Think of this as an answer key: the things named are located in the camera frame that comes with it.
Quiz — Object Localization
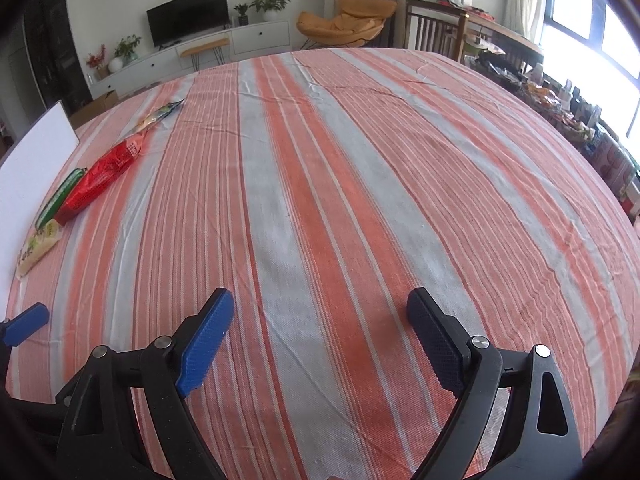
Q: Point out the green snack packet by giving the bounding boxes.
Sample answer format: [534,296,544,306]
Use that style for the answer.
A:
[35,167,86,228]

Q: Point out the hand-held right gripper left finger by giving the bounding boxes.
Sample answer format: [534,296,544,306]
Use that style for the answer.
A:
[54,287,236,480]

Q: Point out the window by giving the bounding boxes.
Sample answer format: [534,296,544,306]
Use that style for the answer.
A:
[542,0,640,146]

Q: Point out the large plant in white pot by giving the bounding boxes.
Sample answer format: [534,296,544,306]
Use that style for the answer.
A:
[247,0,295,22]

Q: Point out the dark glass cabinet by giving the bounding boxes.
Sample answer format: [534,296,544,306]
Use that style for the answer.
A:
[22,0,93,113]

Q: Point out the orange striped tablecloth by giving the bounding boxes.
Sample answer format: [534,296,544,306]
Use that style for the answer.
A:
[7,47,640,480]

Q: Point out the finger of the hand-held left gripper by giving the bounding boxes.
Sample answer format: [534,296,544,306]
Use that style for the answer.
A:
[0,302,51,348]

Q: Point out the white television cabinet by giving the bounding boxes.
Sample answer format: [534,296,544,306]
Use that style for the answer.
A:
[90,20,292,93]

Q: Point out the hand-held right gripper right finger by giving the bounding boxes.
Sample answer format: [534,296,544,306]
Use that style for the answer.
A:
[406,287,585,480]

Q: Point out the dark wooden slatted chair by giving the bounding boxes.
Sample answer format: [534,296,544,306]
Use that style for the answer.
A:
[405,0,471,63]

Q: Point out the red snack packet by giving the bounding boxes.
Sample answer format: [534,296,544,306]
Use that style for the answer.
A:
[54,137,143,226]

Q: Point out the cream snack packet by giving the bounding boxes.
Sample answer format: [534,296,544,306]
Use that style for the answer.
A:
[15,224,63,281]

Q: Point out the wooden bench with metal legs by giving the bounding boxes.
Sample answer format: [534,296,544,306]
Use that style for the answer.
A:
[180,37,231,71]

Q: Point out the brown cardboard box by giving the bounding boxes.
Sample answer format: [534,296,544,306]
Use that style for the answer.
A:
[70,89,121,126]

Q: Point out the orange lounge chair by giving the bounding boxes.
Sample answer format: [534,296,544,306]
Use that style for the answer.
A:
[296,0,398,51]

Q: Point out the white cardboard box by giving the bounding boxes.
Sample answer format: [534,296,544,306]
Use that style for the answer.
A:
[0,101,80,301]

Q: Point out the red flowers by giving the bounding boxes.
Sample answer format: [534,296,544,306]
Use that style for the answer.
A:
[85,45,108,79]

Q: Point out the green plant in glass vase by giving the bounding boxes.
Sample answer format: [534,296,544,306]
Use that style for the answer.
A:
[114,35,142,63]

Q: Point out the long dark cartoon snack packet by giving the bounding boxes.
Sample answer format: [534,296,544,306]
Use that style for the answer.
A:
[122,98,187,143]

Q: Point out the wooden side table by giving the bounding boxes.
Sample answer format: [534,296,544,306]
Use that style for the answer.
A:
[467,10,546,71]

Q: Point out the black television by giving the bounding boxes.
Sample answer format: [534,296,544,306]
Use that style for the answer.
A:
[146,0,232,48]

